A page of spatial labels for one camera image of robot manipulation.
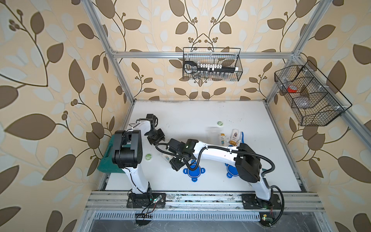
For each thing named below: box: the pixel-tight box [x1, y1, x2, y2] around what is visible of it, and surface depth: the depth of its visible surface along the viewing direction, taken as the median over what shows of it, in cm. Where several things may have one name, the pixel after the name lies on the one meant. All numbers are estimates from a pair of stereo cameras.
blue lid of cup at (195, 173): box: [183, 159, 206, 183], surface depth 86 cm
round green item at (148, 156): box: [145, 153, 153, 161], surface depth 91 cm
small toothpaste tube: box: [220, 132, 226, 146], surface depth 98 cm
